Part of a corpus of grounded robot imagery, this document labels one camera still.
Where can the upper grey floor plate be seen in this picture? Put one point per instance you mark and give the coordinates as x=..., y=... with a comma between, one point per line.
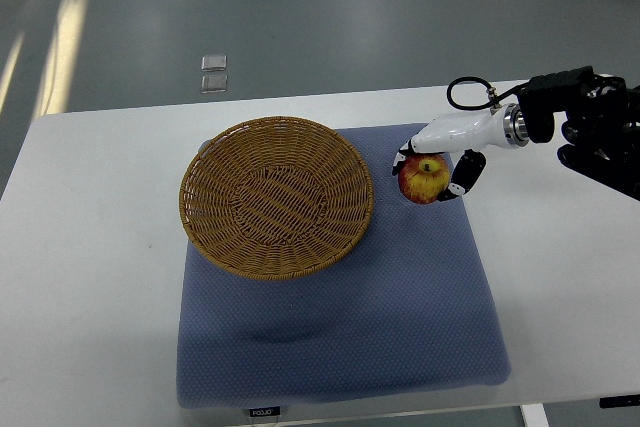
x=214, y=62

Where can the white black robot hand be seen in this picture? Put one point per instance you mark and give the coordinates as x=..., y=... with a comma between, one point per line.
x=460, y=138

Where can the white table leg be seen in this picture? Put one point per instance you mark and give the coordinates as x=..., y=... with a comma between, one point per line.
x=534, y=415

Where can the grey floor plate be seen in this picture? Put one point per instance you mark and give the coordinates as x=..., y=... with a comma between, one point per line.
x=214, y=83
x=214, y=62

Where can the black bracket under table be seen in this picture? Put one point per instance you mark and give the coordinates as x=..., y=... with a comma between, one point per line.
x=619, y=402

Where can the black table control panel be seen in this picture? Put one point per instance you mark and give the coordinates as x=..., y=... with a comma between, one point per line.
x=263, y=412

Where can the red yellow apple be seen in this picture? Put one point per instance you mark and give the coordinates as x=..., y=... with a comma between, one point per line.
x=423, y=177

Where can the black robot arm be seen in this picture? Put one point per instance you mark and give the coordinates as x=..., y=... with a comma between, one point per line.
x=601, y=127

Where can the blue quilted cloth mat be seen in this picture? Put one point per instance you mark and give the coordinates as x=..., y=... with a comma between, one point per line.
x=408, y=309

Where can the lower grey floor plate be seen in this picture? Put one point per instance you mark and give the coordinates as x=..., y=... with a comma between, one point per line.
x=214, y=83

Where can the brown wicker basket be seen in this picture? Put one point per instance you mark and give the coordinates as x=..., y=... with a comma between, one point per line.
x=276, y=198

